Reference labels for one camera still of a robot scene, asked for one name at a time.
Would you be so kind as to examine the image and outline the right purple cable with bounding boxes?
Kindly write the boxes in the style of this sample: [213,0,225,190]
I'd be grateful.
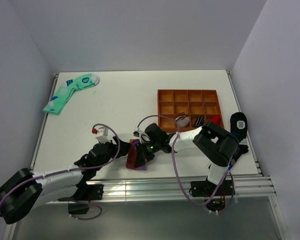
[136,114,235,213]

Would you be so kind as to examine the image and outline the orange compartment tray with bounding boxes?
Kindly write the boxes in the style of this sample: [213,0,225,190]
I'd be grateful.
[157,89,224,133]

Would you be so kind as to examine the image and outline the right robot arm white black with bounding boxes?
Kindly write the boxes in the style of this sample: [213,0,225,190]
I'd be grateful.
[133,121,239,195]

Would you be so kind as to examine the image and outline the rolled white maroon sock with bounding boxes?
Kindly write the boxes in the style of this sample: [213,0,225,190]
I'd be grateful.
[174,112,190,128]

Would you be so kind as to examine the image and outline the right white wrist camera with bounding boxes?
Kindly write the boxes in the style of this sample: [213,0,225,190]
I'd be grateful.
[133,127,150,144]

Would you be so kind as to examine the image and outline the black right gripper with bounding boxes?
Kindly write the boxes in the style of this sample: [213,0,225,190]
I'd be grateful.
[135,140,161,168]

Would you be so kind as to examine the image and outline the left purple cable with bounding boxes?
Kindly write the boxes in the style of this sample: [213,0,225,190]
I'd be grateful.
[0,123,122,221]

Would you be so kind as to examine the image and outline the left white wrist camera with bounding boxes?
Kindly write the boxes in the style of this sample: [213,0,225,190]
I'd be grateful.
[92,126,110,144]

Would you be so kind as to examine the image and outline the purple cable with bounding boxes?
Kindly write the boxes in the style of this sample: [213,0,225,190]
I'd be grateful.
[0,123,122,221]
[136,114,235,213]

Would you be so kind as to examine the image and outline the rolled red sock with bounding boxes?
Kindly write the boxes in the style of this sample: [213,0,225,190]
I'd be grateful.
[210,115,221,125]

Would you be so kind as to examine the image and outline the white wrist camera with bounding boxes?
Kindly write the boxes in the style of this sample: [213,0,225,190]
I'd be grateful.
[133,127,150,144]
[92,126,110,144]

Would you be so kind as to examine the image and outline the maroon purple orange sock pair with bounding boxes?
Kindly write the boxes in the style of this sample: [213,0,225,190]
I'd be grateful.
[126,139,146,171]

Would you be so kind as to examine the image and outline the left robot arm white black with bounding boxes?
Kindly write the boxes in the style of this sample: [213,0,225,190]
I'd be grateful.
[0,137,132,225]

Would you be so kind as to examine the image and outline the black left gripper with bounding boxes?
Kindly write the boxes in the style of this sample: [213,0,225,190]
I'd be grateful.
[95,135,131,171]

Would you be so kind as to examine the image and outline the rolled black white striped sock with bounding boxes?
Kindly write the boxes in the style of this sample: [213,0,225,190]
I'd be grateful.
[193,116,205,128]

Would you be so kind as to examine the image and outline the black blue sock pair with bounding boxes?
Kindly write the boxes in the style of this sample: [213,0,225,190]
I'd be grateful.
[228,112,249,170]

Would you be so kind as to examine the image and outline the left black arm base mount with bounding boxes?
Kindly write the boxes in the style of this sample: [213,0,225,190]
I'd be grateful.
[58,184,104,220]

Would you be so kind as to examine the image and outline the mint green sock pair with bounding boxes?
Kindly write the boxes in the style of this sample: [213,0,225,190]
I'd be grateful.
[43,73,100,115]

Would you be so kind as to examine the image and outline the aluminium table front rail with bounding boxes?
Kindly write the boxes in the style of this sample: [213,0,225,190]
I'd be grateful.
[13,174,277,205]

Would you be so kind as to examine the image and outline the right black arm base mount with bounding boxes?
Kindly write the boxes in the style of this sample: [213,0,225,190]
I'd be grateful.
[189,180,235,212]

